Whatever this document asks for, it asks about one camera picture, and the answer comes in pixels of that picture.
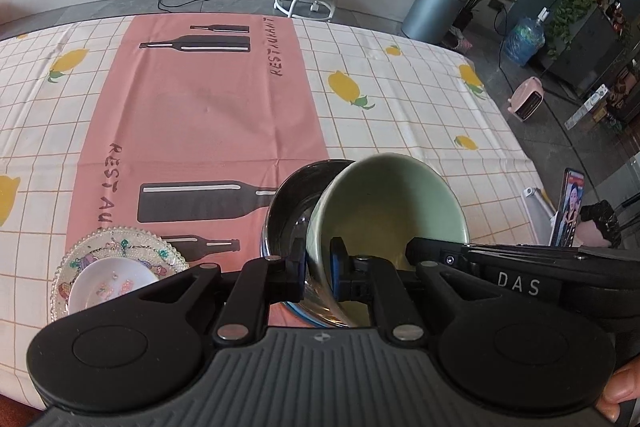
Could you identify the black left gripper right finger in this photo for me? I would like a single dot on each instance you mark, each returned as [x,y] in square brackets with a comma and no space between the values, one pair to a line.
[376,283]

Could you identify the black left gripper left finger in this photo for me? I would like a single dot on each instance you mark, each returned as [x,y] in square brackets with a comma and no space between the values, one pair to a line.
[249,293]

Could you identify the blue steel bowl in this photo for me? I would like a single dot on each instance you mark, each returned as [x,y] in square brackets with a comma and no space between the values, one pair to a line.
[288,221]

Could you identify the green ceramic bowl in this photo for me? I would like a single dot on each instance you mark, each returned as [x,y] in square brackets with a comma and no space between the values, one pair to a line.
[376,205]

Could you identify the person's right hand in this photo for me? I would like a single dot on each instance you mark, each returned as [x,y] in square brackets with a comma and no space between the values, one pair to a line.
[622,386]

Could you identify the smartphone on stand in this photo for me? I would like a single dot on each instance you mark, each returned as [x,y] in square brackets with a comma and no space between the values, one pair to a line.
[566,218]

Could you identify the clear beaded glass plate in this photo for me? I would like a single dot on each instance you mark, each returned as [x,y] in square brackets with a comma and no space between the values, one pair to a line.
[156,254]

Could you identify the white sticker-pattern small plate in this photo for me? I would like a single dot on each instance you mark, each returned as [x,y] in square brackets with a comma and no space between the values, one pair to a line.
[106,279]

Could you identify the pink restaurant table runner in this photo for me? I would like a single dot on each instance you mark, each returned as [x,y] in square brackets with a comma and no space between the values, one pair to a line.
[199,121]

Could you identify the lemon checked tablecloth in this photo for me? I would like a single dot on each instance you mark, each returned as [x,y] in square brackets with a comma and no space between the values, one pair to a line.
[373,92]

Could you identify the pink space heater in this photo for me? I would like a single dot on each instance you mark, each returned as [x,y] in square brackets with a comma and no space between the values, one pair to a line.
[526,98]

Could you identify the blue water jug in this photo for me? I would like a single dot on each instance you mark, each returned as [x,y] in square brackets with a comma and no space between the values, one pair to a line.
[526,38]

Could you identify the grey metal trash bin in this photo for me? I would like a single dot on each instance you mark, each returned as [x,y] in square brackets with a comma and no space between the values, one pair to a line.
[429,20]

